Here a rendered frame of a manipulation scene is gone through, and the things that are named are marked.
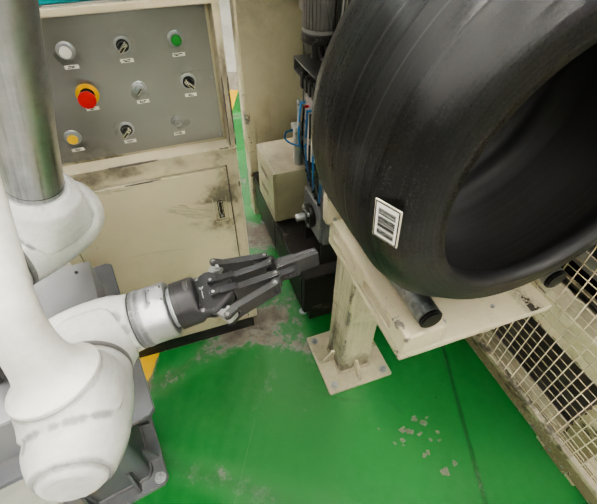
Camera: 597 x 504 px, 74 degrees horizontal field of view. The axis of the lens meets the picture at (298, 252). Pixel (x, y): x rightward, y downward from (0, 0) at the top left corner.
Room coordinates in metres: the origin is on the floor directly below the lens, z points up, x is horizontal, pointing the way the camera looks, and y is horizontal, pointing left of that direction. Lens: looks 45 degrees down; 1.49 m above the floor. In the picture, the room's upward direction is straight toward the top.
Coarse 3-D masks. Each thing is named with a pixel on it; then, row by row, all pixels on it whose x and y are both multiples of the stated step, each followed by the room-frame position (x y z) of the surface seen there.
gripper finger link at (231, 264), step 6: (264, 252) 0.46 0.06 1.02; (228, 258) 0.45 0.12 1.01; (234, 258) 0.45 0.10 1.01; (240, 258) 0.45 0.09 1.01; (246, 258) 0.45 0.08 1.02; (252, 258) 0.45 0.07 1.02; (258, 258) 0.45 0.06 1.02; (264, 258) 0.45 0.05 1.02; (210, 264) 0.45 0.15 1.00; (222, 264) 0.44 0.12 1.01; (228, 264) 0.44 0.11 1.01; (234, 264) 0.44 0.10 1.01; (240, 264) 0.45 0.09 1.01; (246, 264) 0.45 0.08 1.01; (252, 264) 0.45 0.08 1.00; (228, 270) 0.44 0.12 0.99; (234, 270) 0.44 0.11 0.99
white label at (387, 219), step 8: (376, 200) 0.38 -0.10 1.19; (376, 208) 0.38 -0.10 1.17; (384, 208) 0.37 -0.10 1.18; (392, 208) 0.37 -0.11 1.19; (376, 216) 0.38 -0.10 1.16; (384, 216) 0.37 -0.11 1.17; (392, 216) 0.37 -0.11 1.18; (400, 216) 0.36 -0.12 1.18; (376, 224) 0.38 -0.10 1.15; (384, 224) 0.37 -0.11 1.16; (392, 224) 0.36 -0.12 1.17; (400, 224) 0.36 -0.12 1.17; (376, 232) 0.38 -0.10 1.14; (384, 232) 0.37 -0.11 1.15; (392, 232) 0.36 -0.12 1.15; (384, 240) 0.37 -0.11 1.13; (392, 240) 0.36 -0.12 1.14
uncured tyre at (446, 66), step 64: (384, 0) 0.54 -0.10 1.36; (448, 0) 0.45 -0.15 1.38; (512, 0) 0.42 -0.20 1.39; (576, 0) 0.41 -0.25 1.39; (384, 64) 0.46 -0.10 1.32; (448, 64) 0.40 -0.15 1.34; (512, 64) 0.39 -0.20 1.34; (576, 64) 0.77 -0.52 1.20; (320, 128) 0.54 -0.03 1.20; (384, 128) 0.41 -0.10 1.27; (448, 128) 0.38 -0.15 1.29; (512, 128) 0.77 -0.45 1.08; (576, 128) 0.72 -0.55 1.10; (384, 192) 0.39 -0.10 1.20; (448, 192) 0.37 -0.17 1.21; (512, 192) 0.69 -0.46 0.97; (576, 192) 0.62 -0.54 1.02; (384, 256) 0.39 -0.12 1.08; (448, 256) 0.56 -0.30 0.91; (512, 256) 0.55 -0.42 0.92; (576, 256) 0.49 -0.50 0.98
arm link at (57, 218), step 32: (0, 0) 0.55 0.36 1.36; (32, 0) 0.59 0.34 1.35; (0, 32) 0.55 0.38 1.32; (32, 32) 0.58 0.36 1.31; (0, 64) 0.55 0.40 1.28; (32, 64) 0.58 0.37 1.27; (0, 96) 0.56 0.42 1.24; (32, 96) 0.58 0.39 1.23; (0, 128) 0.56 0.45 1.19; (32, 128) 0.57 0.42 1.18; (0, 160) 0.57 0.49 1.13; (32, 160) 0.57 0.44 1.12; (32, 192) 0.57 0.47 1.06; (64, 192) 0.62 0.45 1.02; (32, 224) 0.55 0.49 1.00; (64, 224) 0.58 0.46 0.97; (96, 224) 0.66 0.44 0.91; (32, 256) 0.53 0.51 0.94; (64, 256) 0.58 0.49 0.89
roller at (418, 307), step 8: (400, 288) 0.48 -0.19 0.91; (400, 296) 0.47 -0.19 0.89; (408, 296) 0.45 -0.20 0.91; (416, 296) 0.45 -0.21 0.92; (424, 296) 0.45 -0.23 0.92; (408, 304) 0.44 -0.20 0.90; (416, 304) 0.43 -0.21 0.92; (424, 304) 0.43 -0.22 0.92; (432, 304) 0.43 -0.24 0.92; (416, 312) 0.42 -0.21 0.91; (424, 312) 0.41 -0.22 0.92; (432, 312) 0.41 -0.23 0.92; (440, 312) 0.42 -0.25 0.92; (416, 320) 0.41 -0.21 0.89; (424, 320) 0.40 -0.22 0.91; (432, 320) 0.41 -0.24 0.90
